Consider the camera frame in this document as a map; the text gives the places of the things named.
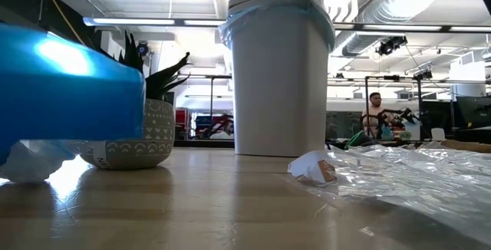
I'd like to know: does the white plastic trash bin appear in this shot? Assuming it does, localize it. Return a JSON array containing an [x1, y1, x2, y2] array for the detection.
[[232, 6, 331, 158]]

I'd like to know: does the white printed paper slip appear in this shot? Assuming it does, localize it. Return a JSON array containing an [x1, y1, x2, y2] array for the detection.
[[287, 150, 338, 188]]

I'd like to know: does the blue spare trash bag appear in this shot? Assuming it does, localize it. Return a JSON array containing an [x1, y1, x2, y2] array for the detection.
[[0, 23, 147, 166]]

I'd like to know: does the clear plastic bag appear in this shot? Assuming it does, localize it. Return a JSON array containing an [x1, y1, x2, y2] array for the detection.
[[291, 142, 491, 247]]

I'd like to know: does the large white plastic bag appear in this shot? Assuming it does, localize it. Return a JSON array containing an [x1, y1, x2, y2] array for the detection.
[[0, 139, 77, 184]]

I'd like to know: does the ceiling light bar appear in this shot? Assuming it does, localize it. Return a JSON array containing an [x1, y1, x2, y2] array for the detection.
[[83, 16, 227, 27]]

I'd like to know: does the person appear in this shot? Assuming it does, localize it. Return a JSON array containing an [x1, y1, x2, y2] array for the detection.
[[362, 91, 396, 140]]

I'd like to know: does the red tool cart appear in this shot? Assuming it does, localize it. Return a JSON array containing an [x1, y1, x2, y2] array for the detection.
[[175, 107, 234, 140]]

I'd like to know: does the succulent in patterned grey pot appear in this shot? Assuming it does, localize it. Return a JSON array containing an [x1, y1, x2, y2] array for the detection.
[[78, 31, 193, 170]]

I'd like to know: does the wide black monitor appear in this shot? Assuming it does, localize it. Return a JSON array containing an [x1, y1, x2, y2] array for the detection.
[[454, 95, 491, 130]]

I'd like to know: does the black ceiling camera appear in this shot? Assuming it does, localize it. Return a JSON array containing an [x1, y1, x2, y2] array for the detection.
[[375, 35, 409, 57]]

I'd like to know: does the black stand frame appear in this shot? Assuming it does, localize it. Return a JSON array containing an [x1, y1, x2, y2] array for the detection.
[[364, 74, 423, 140]]

